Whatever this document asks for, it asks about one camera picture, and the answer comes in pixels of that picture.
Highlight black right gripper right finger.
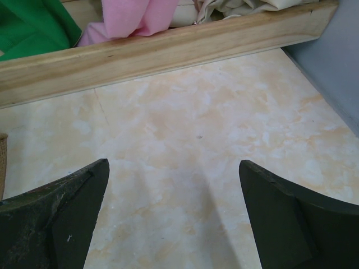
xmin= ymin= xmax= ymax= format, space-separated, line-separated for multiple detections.
xmin=239 ymin=160 xmax=358 ymax=268

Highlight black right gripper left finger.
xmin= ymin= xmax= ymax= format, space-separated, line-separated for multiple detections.
xmin=1 ymin=159 xmax=109 ymax=268

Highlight canvas bag with cat print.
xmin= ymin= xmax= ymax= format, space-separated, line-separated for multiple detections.
xmin=0 ymin=133 xmax=8 ymax=200

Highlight wooden clothes rack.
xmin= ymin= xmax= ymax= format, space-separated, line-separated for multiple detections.
xmin=1 ymin=1 xmax=338 ymax=108

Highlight green tank top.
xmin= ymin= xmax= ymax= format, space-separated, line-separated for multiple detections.
xmin=1 ymin=0 xmax=82 ymax=61

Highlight pink garment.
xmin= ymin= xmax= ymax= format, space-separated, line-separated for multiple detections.
xmin=77 ymin=0 xmax=178 ymax=47

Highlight beige cloth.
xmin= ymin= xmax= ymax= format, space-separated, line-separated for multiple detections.
xmin=170 ymin=0 xmax=313 ymax=28

